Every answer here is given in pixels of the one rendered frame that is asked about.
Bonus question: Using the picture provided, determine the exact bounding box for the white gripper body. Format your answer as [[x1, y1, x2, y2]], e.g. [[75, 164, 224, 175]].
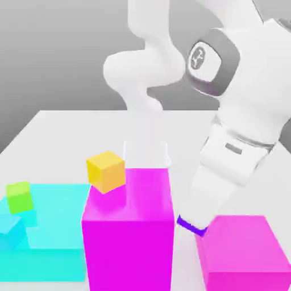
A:
[[197, 130, 273, 186]]

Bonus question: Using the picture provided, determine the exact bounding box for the small purple cube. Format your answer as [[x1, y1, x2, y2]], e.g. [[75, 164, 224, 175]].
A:
[[176, 214, 209, 238]]

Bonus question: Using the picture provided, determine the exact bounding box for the small orange cube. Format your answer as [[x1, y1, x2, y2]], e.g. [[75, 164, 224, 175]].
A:
[[86, 151, 126, 195]]

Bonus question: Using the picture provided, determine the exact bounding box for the small green cube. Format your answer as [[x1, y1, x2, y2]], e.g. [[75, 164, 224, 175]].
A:
[[6, 181, 34, 215]]

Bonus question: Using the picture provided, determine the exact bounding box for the small cyan cube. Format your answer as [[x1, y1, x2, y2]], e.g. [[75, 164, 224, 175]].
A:
[[0, 213, 27, 251]]

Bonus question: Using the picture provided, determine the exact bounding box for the large pink box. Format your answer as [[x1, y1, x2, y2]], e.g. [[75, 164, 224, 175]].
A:
[[194, 214, 291, 291]]

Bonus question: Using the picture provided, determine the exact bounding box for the large magenta box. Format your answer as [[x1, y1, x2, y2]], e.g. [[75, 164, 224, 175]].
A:
[[81, 168, 176, 291]]

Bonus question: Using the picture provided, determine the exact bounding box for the large cyan box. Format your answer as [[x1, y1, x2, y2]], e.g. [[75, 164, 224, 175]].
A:
[[0, 182, 92, 283]]

